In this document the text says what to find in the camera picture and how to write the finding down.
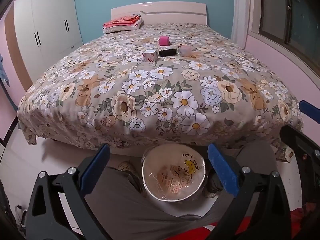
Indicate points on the pink cylinder roll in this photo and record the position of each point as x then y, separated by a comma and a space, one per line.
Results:
164, 40

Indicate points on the white pillow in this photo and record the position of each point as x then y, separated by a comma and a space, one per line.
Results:
120, 28

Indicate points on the folded red cloth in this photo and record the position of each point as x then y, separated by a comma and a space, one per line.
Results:
120, 21

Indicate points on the white curtain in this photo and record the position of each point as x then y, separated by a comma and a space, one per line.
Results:
241, 12

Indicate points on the person's red top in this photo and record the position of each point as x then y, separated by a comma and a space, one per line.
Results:
250, 226

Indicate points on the window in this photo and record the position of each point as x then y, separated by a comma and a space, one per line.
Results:
287, 12

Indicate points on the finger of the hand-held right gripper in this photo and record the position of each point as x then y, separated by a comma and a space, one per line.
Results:
311, 111
295, 137

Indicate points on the person's grey pants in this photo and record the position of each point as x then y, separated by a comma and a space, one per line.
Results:
120, 205

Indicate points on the white box with red stripes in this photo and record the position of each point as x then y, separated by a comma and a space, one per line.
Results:
150, 55

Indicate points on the clear plastic bin liner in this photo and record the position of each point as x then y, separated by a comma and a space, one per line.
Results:
172, 177

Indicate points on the white bed headboard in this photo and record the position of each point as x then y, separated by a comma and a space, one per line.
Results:
175, 13

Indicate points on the white bowl with plastic liner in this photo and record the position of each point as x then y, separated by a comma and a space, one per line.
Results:
150, 187

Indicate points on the floral bed sheet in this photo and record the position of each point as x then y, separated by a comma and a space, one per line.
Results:
160, 92

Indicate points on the white wardrobe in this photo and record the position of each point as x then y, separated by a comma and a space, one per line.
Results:
47, 22

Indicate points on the blue hanging cloth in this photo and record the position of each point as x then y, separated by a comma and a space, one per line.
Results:
3, 70

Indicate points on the black roll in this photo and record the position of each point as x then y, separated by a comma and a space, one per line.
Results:
168, 52

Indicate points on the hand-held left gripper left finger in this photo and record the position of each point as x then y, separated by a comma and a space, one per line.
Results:
96, 167

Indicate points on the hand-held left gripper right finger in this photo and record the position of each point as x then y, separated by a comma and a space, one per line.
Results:
222, 170

